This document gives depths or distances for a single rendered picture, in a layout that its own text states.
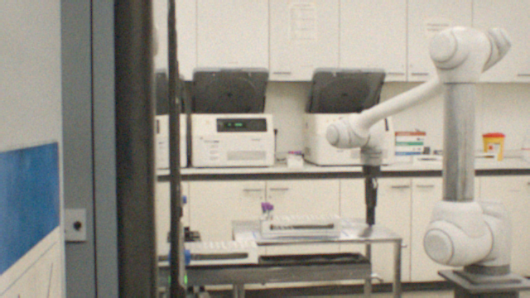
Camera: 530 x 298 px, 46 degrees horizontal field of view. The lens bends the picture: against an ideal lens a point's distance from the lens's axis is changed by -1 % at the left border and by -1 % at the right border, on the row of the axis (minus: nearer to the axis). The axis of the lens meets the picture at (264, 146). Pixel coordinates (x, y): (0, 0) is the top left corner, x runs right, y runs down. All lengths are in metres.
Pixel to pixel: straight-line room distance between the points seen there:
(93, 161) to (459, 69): 1.47
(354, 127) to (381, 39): 2.49
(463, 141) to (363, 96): 2.78
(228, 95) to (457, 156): 2.78
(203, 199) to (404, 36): 1.89
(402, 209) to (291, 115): 1.13
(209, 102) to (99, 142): 3.92
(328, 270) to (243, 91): 2.77
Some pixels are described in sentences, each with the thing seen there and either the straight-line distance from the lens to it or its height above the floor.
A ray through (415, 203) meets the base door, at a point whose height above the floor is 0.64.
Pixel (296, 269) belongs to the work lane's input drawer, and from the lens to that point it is 1.96.
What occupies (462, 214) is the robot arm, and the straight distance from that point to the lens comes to 2.06.
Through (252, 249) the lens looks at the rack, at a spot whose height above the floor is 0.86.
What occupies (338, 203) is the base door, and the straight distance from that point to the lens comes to 4.40.
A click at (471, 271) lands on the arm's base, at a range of 2.29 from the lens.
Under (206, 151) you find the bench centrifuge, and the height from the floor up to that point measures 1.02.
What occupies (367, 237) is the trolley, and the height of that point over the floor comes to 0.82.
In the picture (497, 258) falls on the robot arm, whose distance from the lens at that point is 2.27.
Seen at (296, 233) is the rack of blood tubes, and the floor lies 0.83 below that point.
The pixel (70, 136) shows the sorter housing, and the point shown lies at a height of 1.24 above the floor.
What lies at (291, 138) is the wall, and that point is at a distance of 4.93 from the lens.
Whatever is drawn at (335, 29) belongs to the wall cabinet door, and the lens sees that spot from 4.69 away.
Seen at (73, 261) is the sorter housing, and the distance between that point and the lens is 0.78.
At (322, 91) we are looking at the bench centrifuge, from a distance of 4.67.
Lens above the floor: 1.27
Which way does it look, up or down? 3 degrees down
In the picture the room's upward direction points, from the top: straight up
